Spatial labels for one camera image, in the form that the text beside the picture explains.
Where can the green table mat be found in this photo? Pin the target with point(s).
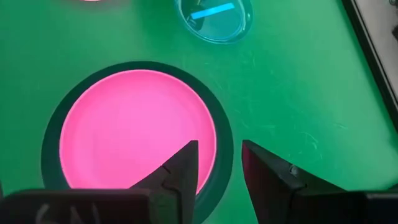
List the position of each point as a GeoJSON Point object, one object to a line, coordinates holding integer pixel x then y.
{"type": "Point", "coordinates": [295, 93]}

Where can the transparent blue plate with tape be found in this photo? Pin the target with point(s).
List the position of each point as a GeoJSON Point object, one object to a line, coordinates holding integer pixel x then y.
{"type": "Point", "coordinates": [224, 28]}

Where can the black aluminium table frame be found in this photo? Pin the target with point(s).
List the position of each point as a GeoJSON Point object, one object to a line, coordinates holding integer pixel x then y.
{"type": "Point", "coordinates": [367, 43]}

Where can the opaque pink plastic plate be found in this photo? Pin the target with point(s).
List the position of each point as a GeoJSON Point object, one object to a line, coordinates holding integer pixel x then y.
{"type": "Point", "coordinates": [133, 124]}

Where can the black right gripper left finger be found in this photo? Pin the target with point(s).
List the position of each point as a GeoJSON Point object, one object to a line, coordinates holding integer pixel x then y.
{"type": "Point", "coordinates": [180, 174]}

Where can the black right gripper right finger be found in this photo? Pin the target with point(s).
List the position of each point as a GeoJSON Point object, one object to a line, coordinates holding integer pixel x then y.
{"type": "Point", "coordinates": [267, 180]}

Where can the transparent pink plastic plate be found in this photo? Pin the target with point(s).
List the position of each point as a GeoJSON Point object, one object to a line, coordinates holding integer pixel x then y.
{"type": "Point", "coordinates": [88, 0]}

